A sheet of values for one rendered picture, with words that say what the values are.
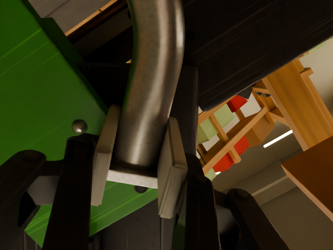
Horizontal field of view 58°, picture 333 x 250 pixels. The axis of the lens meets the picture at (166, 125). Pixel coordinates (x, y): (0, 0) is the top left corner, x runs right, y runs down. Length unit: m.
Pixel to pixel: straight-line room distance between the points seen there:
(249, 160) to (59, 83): 9.47
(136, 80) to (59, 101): 0.07
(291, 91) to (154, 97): 0.86
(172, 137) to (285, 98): 0.85
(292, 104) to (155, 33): 0.87
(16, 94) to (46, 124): 0.03
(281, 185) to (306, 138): 6.75
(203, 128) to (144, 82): 3.29
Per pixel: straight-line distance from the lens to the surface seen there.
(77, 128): 0.22
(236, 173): 9.69
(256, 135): 4.17
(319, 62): 9.83
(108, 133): 0.15
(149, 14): 0.17
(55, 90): 0.22
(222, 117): 3.74
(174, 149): 0.15
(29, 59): 0.22
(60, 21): 0.86
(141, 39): 0.17
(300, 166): 0.75
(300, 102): 1.02
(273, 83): 0.99
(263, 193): 7.76
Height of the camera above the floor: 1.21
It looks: 4 degrees up
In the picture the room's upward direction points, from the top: 148 degrees clockwise
